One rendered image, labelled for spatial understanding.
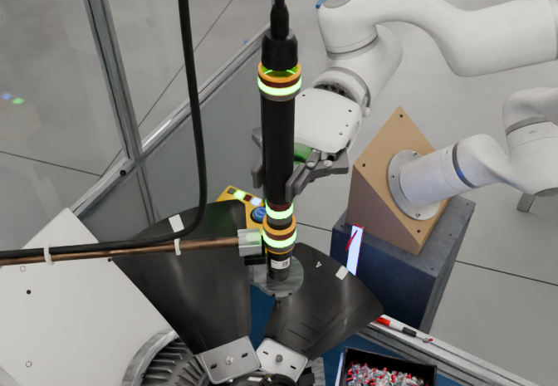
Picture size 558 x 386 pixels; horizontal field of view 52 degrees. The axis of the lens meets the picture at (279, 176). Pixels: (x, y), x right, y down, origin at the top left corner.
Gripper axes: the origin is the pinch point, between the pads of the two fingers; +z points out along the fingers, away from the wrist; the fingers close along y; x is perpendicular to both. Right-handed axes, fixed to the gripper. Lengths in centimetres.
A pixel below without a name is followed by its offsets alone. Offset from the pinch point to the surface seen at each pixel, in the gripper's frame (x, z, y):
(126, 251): -11.0, 12.2, 16.0
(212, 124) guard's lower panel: -81, -79, 70
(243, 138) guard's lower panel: -102, -98, 70
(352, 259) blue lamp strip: -58, -34, 0
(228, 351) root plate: -38.7, 6.5, 6.0
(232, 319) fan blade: -33.7, 3.4, 6.9
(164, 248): -11.0, 9.4, 12.0
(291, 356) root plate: -46.6, -1.3, -1.8
